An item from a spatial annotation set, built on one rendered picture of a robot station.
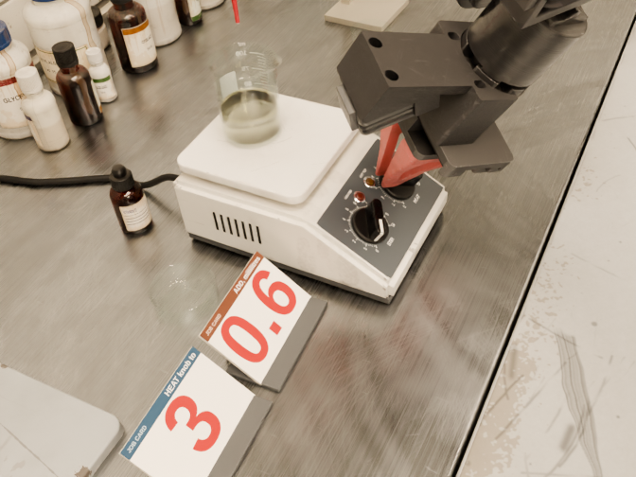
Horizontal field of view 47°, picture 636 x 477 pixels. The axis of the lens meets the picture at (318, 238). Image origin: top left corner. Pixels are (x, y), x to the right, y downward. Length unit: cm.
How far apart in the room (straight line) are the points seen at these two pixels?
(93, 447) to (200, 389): 8
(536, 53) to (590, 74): 39
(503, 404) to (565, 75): 43
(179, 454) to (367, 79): 27
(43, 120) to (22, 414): 33
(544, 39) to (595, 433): 26
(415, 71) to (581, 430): 27
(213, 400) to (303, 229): 15
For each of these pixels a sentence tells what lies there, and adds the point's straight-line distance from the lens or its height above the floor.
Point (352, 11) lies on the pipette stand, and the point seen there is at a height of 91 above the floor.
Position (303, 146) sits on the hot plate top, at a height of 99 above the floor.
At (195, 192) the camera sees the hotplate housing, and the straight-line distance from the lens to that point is 61.
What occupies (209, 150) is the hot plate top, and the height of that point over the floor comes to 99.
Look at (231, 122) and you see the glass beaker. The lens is 60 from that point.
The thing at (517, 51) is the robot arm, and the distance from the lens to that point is 48.
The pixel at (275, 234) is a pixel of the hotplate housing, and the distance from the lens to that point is 59.
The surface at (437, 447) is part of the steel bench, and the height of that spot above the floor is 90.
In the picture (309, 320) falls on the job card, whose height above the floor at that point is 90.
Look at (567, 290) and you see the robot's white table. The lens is 62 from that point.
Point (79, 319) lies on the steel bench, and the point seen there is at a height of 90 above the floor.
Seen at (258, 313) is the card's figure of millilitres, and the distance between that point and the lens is 57.
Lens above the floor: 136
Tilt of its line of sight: 45 degrees down
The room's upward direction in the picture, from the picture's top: 6 degrees counter-clockwise
